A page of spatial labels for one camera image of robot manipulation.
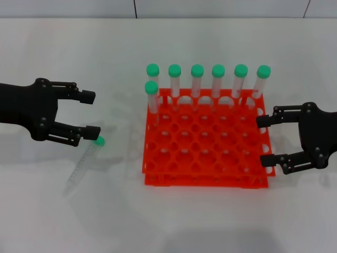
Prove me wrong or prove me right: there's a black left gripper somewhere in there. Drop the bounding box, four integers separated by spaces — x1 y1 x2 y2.
0 77 102 147

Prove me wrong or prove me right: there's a clear test tube green cap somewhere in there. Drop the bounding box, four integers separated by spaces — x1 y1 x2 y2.
144 81 160 128
212 64 226 110
62 135 106 197
249 65 272 106
168 64 182 111
191 64 205 111
231 64 249 106
146 63 161 106

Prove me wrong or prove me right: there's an orange test tube rack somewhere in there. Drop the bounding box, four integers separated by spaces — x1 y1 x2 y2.
142 87 277 189

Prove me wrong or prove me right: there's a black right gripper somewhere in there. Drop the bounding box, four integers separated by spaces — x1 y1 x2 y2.
255 102 337 176

